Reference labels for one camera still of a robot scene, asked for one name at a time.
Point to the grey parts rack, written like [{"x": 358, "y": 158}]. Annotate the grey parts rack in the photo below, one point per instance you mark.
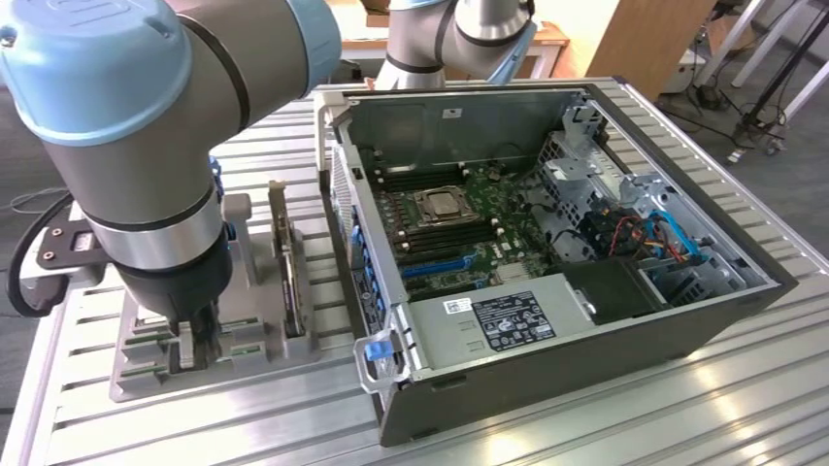
[{"x": 256, "y": 310}]

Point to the low metal disk bay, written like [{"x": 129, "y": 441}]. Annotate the low metal disk bay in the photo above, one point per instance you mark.
[{"x": 700, "y": 281}]

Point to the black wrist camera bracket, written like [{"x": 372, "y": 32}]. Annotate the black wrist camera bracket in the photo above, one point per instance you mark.
[{"x": 62, "y": 252}]

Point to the white computer box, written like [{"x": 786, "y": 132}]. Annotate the white computer box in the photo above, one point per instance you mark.
[{"x": 684, "y": 73}]

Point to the perforated metal disk bay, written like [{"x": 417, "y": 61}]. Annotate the perforated metal disk bay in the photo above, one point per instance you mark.
[{"x": 571, "y": 194}]

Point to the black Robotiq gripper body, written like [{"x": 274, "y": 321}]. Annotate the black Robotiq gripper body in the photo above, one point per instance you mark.
[{"x": 176, "y": 286}]

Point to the green motherboard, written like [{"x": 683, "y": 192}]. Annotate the green motherboard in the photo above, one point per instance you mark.
[{"x": 512, "y": 228}]

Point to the blue case release latch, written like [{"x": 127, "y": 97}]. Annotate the blue case release latch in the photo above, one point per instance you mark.
[{"x": 380, "y": 350}]

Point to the white table frame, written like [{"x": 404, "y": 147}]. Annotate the white table frame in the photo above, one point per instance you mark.
[{"x": 770, "y": 43}]

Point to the black wheeled stand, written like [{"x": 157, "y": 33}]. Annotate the black wheeled stand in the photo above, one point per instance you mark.
[{"x": 755, "y": 116}]

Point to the CPU in metal socket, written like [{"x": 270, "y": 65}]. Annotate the CPU in metal socket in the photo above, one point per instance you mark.
[{"x": 424, "y": 213}]

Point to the white-latched RAM slot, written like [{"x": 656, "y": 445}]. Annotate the white-latched RAM slot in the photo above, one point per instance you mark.
[
  {"x": 448, "y": 237},
  {"x": 421, "y": 178},
  {"x": 421, "y": 168}
]

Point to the black graphics card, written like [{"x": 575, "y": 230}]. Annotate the black graphics card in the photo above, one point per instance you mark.
[{"x": 289, "y": 272}]

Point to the blue expansion slot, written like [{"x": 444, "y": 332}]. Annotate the blue expansion slot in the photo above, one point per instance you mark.
[{"x": 435, "y": 268}]

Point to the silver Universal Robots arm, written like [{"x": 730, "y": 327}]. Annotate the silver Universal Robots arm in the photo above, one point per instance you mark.
[{"x": 130, "y": 145}]

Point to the silver chipset heat sink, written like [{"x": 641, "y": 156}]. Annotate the silver chipset heat sink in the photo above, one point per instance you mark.
[{"x": 517, "y": 275}]

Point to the brown cardboard box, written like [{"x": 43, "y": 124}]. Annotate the brown cardboard box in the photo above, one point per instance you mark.
[{"x": 376, "y": 14}]

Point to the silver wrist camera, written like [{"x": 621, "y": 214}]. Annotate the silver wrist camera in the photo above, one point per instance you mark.
[{"x": 58, "y": 279}]

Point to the silver installed CPU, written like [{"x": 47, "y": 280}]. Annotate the silver installed CPU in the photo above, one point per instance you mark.
[{"x": 449, "y": 205}]

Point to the grey power supply unit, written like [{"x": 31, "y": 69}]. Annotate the grey power supply unit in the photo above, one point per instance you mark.
[{"x": 448, "y": 340}]

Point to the wooden cabinet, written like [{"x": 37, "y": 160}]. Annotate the wooden cabinet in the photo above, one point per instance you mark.
[{"x": 648, "y": 43}]

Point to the long wooden desk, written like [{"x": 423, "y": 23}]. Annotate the long wooden desk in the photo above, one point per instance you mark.
[{"x": 551, "y": 39}]

